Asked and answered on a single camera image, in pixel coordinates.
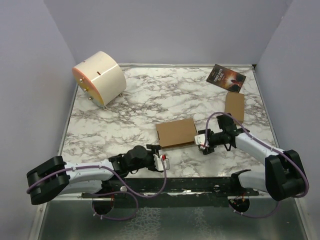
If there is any brown cardboard box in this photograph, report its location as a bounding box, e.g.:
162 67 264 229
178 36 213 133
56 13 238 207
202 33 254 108
155 118 197 149

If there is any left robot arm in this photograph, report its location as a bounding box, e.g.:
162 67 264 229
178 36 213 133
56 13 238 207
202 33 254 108
26 144 170 205

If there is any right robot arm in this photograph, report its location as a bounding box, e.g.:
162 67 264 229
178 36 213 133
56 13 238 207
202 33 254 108
194 112 310 202

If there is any small folded cardboard box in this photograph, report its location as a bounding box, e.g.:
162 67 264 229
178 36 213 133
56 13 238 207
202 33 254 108
224 92 245 124

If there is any dark book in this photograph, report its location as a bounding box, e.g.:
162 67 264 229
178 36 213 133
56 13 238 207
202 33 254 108
206 64 246 93

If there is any cream cylindrical drum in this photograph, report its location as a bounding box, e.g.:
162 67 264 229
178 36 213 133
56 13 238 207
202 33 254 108
72 51 127 108

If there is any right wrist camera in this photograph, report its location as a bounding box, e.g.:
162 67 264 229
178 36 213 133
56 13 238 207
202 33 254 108
194 133 209 149

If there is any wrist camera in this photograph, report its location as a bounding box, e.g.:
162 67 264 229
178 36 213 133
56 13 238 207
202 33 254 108
194 133 209 149
153 154 170 172

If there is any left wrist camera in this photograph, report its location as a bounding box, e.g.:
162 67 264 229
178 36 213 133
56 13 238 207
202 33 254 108
153 154 170 172

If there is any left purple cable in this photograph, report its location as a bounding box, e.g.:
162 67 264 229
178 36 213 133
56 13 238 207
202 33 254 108
26 158 169 221

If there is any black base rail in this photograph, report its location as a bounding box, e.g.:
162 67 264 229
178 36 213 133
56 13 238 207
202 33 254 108
98 177 259 208

